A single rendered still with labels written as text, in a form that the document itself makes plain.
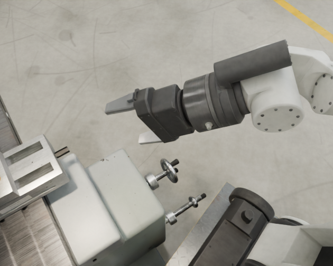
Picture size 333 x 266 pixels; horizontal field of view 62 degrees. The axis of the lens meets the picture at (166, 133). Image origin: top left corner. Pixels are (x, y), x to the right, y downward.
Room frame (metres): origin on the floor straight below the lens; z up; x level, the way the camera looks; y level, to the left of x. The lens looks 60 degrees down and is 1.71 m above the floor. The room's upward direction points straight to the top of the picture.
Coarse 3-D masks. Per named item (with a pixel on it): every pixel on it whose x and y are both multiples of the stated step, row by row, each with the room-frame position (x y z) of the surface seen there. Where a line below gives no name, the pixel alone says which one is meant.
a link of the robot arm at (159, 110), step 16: (192, 80) 0.28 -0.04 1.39; (208, 80) 0.27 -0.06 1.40; (144, 96) 0.27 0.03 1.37; (160, 96) 0.27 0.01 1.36; (176, 96) 0.27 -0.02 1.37; (192, 96) 0.25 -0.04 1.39; (208, 96) 0.24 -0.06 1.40; (144, 112) 0.24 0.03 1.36; (160, 112) 0.24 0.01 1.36; (176, 112) 0.24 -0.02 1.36; (192, 112) 0.23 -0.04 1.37; (208, 112) 0.23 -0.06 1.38; (160, 128) 0.24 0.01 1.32; (176, 128) 0.24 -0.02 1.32; (192, 128) 0.24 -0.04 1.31; (208, 128) 0.22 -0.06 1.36
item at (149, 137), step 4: (144, 132) 0.28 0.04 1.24; (148, 132) 0.27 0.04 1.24; (152, 132) 0.27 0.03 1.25; (140, 136) 0.27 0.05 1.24; (144, 136) 0.27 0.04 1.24; (148, 136) 0.26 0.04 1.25; (152, 136) 0.26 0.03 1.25; (156, 136) 0.26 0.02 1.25; (140, 140) 0.26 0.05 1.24; (144, 140) 0.26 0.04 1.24; (148, 140) 0.25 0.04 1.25; (152, 140) 0.25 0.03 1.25; (156, 140) 0.25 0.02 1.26; (160, 140) 0.25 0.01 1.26; (140, 144) 0.25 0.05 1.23
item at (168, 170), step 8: (160, 160) 0.48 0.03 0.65; (176, 160) 0.46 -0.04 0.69; (168, 168) 0.43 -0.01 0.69; (176, 168) 0.47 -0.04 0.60; (144, 176) 0.41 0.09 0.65; (152, 176) 0.40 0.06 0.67; (160, 176) 0.41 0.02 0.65; (168, 176) 0.43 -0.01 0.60; (176, 176) 0.40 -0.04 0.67; (152, 184) 0.37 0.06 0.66
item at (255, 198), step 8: (232, 192) 0.39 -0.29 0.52; (240, 192) 0.37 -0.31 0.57; (248, 192) 0.36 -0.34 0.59; (232, 200) 0.36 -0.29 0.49; (248, 200) 0.33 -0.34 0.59; (256, 200) 0.33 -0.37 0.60; (264, 200) 0.33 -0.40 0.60; (264, 208) 0.30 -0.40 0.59; (272, 208) 0.30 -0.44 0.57; (272, 216) 0.27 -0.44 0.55
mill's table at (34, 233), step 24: (0, 96) 0.65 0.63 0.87; (0, 120) 0.50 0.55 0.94; (0, 144) 0.42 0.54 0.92; (24, 216) 0.18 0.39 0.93; (48, 216) 0.18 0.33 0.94; (0, 240) 0.12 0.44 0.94; (24, 240) 0.12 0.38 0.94; (48, 240) 0.12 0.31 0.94; (0, 264) 0.06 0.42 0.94; (24, 264) 0.06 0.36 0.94; (48, 264) 0.06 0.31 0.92; (72, 264) 0.06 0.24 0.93
